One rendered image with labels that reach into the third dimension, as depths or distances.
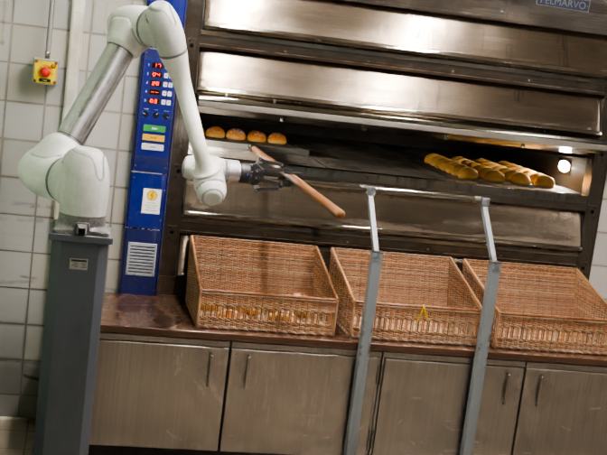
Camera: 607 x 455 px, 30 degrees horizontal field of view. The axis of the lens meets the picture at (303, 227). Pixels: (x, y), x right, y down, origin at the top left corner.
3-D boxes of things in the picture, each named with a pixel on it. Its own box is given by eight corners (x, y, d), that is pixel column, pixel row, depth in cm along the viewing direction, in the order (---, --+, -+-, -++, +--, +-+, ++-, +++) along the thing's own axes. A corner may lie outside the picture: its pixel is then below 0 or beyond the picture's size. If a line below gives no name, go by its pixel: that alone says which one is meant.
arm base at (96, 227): (51, 235, 361) (53, 218, 360) (52, 222, 382) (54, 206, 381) (109, 240, 365) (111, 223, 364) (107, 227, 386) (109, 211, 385)
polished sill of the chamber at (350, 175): (185, 162, 477) (186, 153, 476) (581, 202, 514) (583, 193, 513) (186, 164, 471) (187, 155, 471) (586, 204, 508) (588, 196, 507)
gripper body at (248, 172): (238, 160, 423) (263, 162, 426) (236, 181, 425) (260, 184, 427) (241, 162, 416) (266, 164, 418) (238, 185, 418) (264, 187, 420)
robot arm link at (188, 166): (219, 177, 426) (223, 193, 415) (179, 173, 423) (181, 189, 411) (224, 152, 421) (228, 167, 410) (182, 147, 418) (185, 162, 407)
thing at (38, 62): (32, 82, 454) (33, 57, 452) (57, 85, 456) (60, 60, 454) (31, 83, 447) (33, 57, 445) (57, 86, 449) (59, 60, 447)
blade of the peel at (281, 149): (309, 156, 528) (309, 150, 527) (191, 144, 516) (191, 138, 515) (294, 147, 562) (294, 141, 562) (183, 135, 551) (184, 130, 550)
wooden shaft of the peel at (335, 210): (345, 220, 349) (346, 210, 348) (335, 219, 348) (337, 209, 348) (256, 152, 514) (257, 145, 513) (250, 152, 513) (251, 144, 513)
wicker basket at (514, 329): (452, 318, 503) (461, 256, 499) (568, 326, 516) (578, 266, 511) (491, 348, 456) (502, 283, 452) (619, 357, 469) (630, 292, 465)
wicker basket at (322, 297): (181, 297, 478) (188, 233, 474) (311, 306, 491) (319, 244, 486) (193, 328, 432) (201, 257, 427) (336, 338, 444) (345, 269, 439)
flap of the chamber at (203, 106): (198, 106, 453) (192, 111, 472) (610, 151, 489) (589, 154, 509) (198, 99, 453) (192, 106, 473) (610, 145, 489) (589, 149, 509)
